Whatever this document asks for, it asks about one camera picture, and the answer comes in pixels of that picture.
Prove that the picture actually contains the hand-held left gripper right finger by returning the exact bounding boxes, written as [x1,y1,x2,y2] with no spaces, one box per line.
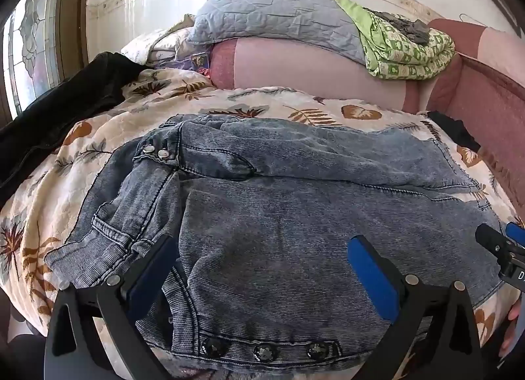
[347,235,481,380]

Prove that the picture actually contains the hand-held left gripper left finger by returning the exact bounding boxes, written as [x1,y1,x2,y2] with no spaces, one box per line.
[43,234,181,380]

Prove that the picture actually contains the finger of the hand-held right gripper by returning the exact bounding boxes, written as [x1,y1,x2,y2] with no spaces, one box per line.
[475,221,525,260]

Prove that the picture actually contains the blue denim pants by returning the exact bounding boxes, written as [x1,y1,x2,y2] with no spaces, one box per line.
[44,113,509,368]

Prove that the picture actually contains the person's right hand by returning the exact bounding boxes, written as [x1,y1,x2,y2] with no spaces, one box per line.
[501,300,525,360]

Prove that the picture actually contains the black cloth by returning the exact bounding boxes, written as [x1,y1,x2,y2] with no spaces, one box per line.
[427,110,480,151]

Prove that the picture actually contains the leaf print blanket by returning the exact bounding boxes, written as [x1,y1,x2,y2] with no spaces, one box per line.
[0,69,521,380]

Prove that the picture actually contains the black garment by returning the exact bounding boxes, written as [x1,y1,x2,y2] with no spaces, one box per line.
[0,51,142,204]

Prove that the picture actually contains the green patterned blanket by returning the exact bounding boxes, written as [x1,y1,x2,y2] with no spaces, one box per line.
[334,0,456,81]

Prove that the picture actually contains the purple packet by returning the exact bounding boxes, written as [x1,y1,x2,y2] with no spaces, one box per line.
[158,52,212,73]

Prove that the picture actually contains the pink sofa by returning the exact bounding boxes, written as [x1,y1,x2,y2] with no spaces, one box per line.
[209,17,525,221]

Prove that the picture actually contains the dark grey cloth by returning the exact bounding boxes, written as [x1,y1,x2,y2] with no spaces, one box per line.
[363,7,431,45]

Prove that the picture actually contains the white folded bedding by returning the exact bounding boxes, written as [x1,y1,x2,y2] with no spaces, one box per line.
[121,14,214,69]

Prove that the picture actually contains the stained glass window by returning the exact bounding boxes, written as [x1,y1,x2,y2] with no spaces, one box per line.
[0,0,66,118]

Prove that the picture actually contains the grey quilted blanket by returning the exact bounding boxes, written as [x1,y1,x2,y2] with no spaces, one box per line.
[186,0,370,65]

